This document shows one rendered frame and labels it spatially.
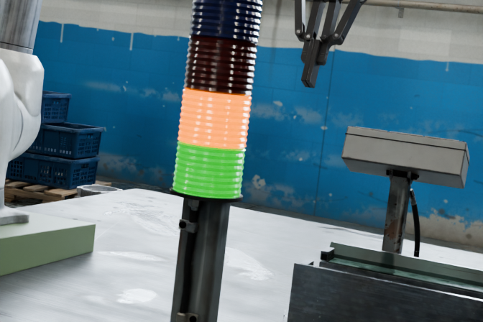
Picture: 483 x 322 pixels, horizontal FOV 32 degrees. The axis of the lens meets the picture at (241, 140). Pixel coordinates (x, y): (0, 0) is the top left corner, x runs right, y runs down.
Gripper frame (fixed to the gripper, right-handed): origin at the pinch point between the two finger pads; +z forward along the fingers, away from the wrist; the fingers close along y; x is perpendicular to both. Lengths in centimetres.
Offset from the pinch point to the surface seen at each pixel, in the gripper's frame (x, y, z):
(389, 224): 1.3, 16.3, 22.7
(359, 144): -3.4, 10.8, 12.8
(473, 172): 510, -25, -131
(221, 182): -53, 12, 32
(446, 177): -1.7, 23.4, 15.3
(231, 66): -56, 12, 23
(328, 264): -15.1, 13.0, 32.3
